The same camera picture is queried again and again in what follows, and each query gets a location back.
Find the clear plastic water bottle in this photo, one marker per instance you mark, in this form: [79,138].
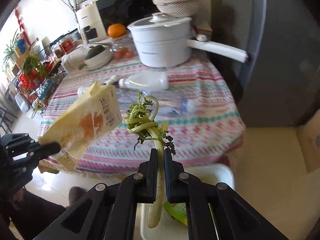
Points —
[171,104]

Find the woven white basket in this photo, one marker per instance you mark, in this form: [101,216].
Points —
[177,8]

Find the white kitchen appliance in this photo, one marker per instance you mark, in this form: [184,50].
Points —
[91,26]

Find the white electric cooking pot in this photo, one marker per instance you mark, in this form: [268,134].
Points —
[163,41]

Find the grey refrigerator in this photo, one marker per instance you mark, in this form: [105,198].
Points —
[279,84]

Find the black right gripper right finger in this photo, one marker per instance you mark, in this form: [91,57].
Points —
[214,211]

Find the white plastic trash bin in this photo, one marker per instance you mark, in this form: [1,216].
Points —
[170,228]

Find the wilted green vegetable stalk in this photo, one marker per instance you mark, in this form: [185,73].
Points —
[140,120]

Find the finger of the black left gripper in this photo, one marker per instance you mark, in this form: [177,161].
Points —
[43,151]

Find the yellow paper food bag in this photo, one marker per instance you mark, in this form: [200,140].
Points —
[94,114]

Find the green onion rings chip bag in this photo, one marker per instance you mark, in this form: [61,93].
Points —
[177,211]

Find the large orange fruit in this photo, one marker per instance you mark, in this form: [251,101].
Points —
[116,30]

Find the red white patterned tablecloth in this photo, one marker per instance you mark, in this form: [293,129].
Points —
[198,106]

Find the cardboard box with blue logo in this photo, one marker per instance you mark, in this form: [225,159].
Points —
[308,137]

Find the white bowl with green squash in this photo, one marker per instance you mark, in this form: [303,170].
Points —
[95,56]

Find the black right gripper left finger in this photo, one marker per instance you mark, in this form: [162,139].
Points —
[107,212]

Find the small tangerine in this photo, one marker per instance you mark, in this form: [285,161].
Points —
[128,54]
[118,55]

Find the red label glass jar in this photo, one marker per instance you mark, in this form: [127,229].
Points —
[67,44]

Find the small tangerine left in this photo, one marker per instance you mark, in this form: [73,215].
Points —
[118,55]

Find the white milky plastic bottle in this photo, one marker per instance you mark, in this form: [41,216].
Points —
[150,81]

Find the small tangerine right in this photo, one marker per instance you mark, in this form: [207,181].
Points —
[128,54]

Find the black wire rack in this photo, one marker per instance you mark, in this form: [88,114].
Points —
[37,82]

